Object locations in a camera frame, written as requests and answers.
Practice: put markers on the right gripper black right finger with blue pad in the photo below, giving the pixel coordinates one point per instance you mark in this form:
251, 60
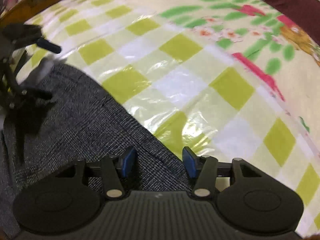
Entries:
244, 196

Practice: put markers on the green checkered floral bedsheet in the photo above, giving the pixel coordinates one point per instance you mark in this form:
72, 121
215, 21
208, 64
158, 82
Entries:
228, 78

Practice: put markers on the dark grey pants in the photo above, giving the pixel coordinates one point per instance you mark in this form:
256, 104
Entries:
80, 122

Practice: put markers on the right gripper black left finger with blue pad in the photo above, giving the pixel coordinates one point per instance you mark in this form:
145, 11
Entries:
70, 198

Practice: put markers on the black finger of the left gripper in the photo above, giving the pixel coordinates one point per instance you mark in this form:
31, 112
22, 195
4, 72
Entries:
49, 46

